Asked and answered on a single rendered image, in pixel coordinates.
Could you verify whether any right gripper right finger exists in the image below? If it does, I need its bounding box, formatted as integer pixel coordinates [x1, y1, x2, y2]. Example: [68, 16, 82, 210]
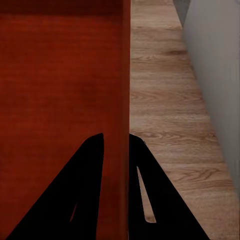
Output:
[128, 134, 210, 240]

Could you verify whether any storage box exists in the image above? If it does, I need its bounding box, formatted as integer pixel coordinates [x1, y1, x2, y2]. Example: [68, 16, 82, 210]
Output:
[0, 0, 131, 240]

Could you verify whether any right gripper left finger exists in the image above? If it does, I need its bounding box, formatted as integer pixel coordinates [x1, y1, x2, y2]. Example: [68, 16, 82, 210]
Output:
[6, 133, 104, 240]

